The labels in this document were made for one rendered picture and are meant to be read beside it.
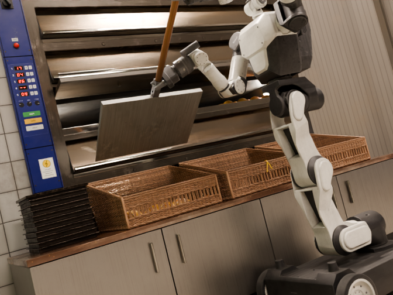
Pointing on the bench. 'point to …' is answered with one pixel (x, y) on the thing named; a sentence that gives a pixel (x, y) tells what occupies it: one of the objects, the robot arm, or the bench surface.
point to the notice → (47, 168)
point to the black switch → (6, 4)
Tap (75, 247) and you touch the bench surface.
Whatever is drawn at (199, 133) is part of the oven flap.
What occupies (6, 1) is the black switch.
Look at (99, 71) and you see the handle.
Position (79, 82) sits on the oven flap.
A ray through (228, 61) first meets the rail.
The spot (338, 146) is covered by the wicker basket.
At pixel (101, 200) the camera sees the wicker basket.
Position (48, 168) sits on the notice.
